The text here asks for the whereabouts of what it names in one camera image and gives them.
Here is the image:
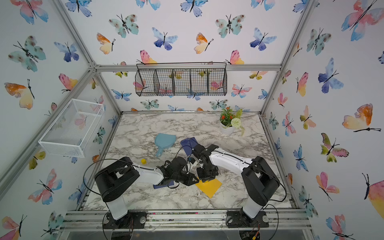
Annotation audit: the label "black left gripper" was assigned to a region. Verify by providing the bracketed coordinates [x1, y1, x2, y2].
[171, 172, 200, 187]

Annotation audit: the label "yellow envelope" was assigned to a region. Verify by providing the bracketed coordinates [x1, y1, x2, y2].
[196, 179, 222, 198]

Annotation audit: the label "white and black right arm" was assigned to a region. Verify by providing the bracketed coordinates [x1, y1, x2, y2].
[192, 144, 281, 219]

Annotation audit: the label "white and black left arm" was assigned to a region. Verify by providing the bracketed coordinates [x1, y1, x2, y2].
[95, 157, 200, 221]

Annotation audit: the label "teal plastic scoop dish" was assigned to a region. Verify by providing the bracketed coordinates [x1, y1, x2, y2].
[155, 133, 176, 158]

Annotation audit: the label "artificial flowers in white pot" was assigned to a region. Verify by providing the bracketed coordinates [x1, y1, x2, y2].
[220, 107, 245, 136]

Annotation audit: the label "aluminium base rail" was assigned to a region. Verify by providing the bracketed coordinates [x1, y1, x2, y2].
[61, 209, 312, 231]

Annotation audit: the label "black wire wall basket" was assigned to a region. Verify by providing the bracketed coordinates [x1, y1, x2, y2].
[134, 62, 228, 97]

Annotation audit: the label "white mesh wall basket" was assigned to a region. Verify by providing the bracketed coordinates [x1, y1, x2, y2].
[38, 99, 105, 158]

